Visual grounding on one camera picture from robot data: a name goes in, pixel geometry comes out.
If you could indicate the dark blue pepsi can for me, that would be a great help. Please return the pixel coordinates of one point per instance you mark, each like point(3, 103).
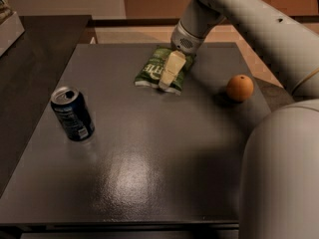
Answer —
point(70, 108)

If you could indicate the orange fruit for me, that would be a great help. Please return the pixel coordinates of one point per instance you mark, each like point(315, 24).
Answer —
point(240, 88)

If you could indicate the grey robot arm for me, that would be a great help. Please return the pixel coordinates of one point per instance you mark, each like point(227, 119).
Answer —
point(279, 181)

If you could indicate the green jalapeno chip bag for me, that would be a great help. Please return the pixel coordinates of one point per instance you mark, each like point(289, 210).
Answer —
point(149, 75)

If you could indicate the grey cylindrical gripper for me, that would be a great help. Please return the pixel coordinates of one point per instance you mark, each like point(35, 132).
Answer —
point(185, 41)

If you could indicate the white box on side table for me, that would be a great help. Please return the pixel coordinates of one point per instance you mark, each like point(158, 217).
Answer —
point(10, 30)

